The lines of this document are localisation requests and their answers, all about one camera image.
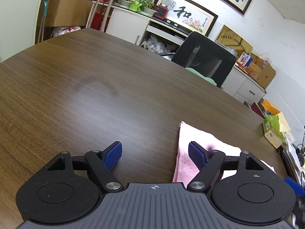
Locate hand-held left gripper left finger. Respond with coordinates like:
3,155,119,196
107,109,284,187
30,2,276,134
47,141,123,193

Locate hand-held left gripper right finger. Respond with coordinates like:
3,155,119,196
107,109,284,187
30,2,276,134
186,141,268,193

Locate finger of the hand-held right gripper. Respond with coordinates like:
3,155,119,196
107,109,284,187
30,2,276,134
283,176,303,194

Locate pink towel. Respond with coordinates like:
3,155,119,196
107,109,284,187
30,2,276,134
172,121,277,184

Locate dark laptop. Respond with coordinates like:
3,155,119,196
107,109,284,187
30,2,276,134
277,145,305,189

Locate green tissue box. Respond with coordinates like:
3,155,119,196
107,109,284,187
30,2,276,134
262,112,292,149

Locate green seat cushion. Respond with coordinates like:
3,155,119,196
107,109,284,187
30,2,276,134
185,67,218,87

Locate orange box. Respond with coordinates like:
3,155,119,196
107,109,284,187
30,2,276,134
261,99,281,116

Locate black office chair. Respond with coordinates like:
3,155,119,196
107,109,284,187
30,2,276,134
171,31,237,88

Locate open printed cardboard box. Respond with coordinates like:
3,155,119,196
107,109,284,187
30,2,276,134
247,52,276,88

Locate blue and white box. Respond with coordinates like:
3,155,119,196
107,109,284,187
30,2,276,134
237,52,254,69

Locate clear plastic bag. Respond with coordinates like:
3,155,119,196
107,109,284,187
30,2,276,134
140,34,169,55

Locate gold plaque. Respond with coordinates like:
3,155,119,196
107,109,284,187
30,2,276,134
215,24,254,56

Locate white cabinet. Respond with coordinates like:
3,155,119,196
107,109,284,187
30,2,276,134
104,3,267,103

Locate white and red plastic bag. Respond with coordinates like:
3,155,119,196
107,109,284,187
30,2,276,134
52,25,83,38

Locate red paper bag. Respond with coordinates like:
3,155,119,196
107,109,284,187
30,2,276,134
90,11,110,32

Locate framed calligraphy with lotus flowers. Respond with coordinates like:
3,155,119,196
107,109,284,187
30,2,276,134
154,0,219,38

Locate large plain cardboard box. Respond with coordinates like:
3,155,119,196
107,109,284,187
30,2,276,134
44,0,93,27

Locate green bag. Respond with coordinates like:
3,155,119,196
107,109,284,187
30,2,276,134
129,0,143,12

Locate red blender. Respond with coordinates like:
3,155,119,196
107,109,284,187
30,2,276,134
153,0,177,20

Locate blue handled mop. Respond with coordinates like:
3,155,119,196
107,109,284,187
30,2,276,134
35,1,48,44

